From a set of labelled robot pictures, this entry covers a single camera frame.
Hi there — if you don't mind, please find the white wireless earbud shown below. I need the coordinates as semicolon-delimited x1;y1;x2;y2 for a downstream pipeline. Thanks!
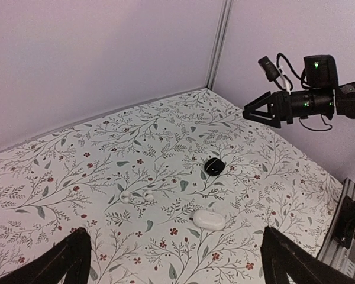
143;190;154;201
119;191;131;204

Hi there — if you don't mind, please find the black earbuds charging case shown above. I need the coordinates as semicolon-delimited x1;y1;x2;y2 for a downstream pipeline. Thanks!
204;157;225;176

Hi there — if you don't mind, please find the right aluminium corner post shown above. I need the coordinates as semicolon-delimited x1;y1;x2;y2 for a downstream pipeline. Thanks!
204;0;234;90

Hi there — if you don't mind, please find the white earbuds charging case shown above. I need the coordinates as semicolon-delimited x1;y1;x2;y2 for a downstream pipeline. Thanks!
192;209;225;231

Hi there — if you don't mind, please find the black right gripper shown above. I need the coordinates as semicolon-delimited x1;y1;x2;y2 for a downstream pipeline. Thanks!
243;91;293;128

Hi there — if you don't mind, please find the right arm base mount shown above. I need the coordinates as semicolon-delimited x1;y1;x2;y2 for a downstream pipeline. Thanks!
334;195;355;249

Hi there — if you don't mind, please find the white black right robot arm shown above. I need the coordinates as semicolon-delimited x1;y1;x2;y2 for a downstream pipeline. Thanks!
243;53;355;128

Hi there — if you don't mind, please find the floral patterned table mat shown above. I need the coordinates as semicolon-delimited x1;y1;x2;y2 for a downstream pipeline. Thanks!
0;89;343;283

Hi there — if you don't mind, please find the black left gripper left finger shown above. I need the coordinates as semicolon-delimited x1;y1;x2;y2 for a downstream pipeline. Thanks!
0;227;92;283

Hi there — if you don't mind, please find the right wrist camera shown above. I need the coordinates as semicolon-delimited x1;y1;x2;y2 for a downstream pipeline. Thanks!
258;56;293;94

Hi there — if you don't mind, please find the right aluminium table rail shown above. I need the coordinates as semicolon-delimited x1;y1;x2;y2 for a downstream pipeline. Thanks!
317;178;355;280

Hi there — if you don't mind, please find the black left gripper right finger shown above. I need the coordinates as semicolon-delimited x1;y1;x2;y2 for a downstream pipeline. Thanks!
260;227;355;284

